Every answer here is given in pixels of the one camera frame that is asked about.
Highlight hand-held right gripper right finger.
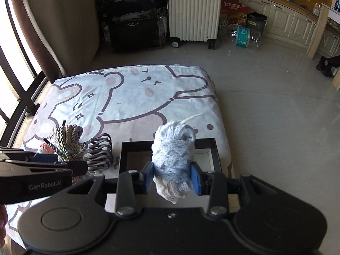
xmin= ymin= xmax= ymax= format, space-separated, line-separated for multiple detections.
xmin=190 ymin=162 xmax=278 ymax=217

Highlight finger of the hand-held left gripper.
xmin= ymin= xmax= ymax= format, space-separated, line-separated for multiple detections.
xmin=0 ymin=146 xmax=58 ymax=163
xmin=0 ymin=160 xmax=89 ymax=177

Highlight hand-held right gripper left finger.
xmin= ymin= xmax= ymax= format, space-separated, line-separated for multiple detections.
xmin=66 ymin=162 xmax=155 ymax=216

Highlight small pink knitted item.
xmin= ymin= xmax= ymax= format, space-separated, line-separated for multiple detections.
xmin=39 ymin=142 xmax=57 ymax=155

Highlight grey spiral coil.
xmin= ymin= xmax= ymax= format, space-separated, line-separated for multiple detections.
xmin=86 ymin=133 xmax=114 ymax=175

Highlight olive braided rope bundle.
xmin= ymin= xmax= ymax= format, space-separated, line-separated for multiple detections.
xmin=50 ymin=120 xmax=89 ymax=163

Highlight black storage box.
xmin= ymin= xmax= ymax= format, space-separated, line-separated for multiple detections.
xmin=118 ymin=137 xmax=222 ymax=210

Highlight light blue yarn ball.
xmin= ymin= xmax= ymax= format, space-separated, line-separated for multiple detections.
xmin=151 ymin=113 xmax=205 ymax=205

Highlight printed cartoon blanket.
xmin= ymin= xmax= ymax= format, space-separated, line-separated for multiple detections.
xmin=5 ymin=64 xmax=232 ymax=245

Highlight black window railing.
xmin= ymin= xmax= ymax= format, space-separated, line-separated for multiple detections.
xmin=0 ymin=0 xmax=54 ymax=160

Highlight brown and beige curtain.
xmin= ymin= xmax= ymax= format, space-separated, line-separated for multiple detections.
xmin=7 ymin=0 xmax=101 ymax=78

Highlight black luggage bag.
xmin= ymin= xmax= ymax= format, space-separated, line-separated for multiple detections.
xmin=99 ymin=0 xmax=169 ymax=54

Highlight plastic water bottle pack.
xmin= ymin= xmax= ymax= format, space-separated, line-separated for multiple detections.
xmin=225 ymin=26 xmax=262 ymax=51

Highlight white ribbed suitcase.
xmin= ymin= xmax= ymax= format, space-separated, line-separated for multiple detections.
xmin=167 ymin=0 xmax=224 ymax=50

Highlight black trash bin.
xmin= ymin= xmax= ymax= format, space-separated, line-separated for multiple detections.
xmin=246 ymin=12 xmax=268 ymax=34

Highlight red cardboard box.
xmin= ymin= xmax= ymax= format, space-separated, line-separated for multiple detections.
xmin=218 ymin=0 xmax=256 ymax=37

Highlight cream kitchen cabinets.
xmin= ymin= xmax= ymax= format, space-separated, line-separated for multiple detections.
xmin=222 ymin=0 xmax=340 ymax=59

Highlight wooden post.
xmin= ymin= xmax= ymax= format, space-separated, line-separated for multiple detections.
xmin=307 ymin=3 xmax=334 ymax=59

